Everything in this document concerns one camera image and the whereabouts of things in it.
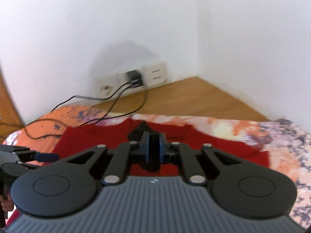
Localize red knit sweater black trim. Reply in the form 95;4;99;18
7;119;271;226

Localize white wall socket panel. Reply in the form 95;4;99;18
93;61;169;98

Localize black power adapter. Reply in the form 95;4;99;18
125;70;143;88

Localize wooden bed frame ledge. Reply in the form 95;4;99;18
1;77;268;147

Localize black charger cable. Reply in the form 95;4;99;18
23;81;149;140

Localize orange floral bed sheet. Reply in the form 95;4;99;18
2;114;310;228

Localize person's hand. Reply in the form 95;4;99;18
0;194;14;212

